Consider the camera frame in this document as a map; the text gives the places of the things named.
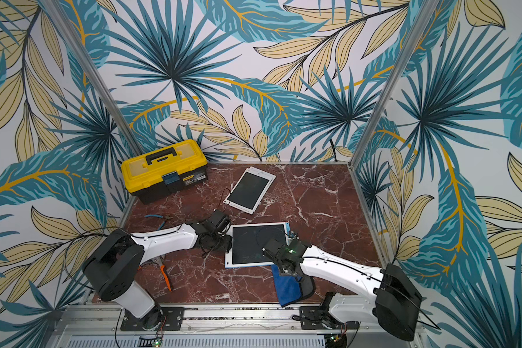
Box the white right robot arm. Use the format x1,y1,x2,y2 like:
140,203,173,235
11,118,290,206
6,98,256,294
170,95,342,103
262,239,423,342

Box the aluminium corner post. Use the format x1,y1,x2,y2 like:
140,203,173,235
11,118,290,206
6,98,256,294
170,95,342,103
42,1,144,157
349,0,439,171

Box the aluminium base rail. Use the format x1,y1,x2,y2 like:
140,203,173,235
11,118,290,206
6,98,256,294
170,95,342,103
47,304,432,347

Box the blue framed drawing tablet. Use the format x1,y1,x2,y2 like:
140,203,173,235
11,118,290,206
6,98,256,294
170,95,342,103
224,222,291,269

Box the left aluminium corner post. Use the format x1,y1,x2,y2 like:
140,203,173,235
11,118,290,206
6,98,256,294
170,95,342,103
42,1,144,157

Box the yellow black toolbox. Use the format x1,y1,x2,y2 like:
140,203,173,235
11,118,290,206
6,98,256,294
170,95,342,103
121,139,207,204

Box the blue microfiber cloth black trim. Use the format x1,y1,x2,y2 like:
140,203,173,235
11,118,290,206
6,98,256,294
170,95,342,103
271,265,316,307

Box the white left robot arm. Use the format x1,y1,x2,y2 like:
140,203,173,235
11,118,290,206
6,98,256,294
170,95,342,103
82,210,232,331

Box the right aluminium corner post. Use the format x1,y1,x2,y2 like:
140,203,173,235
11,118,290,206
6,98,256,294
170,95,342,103
349,0,439,171

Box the orange handled cutter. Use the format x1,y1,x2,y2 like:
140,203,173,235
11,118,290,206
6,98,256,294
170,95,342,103
153,257,173,291

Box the white drawing tablet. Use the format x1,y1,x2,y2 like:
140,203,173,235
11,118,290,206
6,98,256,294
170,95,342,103
223,167,276,215

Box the blue handled pliers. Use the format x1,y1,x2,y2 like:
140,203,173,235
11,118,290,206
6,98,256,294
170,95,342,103
145,214,171,233

